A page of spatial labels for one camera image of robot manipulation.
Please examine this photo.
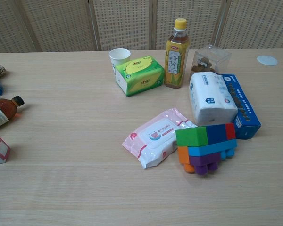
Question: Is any pink wet wipes pack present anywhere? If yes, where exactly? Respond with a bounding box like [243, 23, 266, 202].
[122, 107, 198, 170]

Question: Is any green tissue pack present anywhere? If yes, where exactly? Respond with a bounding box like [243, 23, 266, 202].
[114, 55, 165, 97]

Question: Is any blue cookie box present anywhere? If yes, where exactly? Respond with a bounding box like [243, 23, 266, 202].
[220, 74, 262, 140]

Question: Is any brown tea bottle black cap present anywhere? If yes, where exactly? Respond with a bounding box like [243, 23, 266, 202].
[0, 95, 25, 132]

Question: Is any woven folding screen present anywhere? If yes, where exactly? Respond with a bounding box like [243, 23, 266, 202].
[0, 0, 283, 54]

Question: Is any white tissue pack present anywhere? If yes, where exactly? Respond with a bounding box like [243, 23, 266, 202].
[189, 72, 239, 127]

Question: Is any clear box of brown snacks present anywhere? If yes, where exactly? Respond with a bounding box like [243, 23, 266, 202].
[190, 44, 232, 82]

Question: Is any multicolour building block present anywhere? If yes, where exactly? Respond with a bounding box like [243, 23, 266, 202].
[175, 122, 238, 176]

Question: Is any yellow-capped corn tea bottle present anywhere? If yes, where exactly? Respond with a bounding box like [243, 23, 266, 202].
[164, 18, 190, 89]

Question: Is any white round lid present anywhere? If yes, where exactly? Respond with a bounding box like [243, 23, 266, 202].
[257, 55, 279, 66]

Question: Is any white paper cup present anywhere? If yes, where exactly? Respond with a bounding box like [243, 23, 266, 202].
[108, 48, 132, 75]

